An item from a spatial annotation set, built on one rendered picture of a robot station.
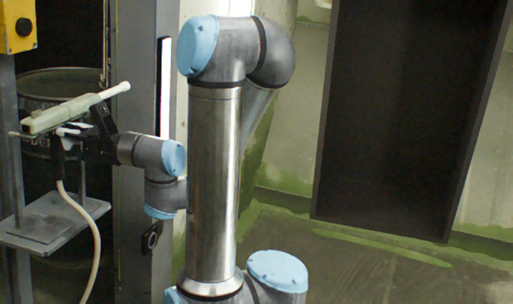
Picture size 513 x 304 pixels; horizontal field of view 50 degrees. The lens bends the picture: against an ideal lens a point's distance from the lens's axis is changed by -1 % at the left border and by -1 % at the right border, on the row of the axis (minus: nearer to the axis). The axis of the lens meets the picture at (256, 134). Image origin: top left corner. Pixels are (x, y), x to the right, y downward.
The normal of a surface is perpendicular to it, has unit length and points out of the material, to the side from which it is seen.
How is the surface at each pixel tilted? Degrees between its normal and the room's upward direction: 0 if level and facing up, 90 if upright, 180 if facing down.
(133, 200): 90
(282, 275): 5
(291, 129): 57
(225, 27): 42
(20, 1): 90
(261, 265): 5
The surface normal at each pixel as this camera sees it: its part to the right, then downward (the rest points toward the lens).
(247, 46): 0.48, 0.21
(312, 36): -0.23, -0.26
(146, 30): -0.33, 0.31
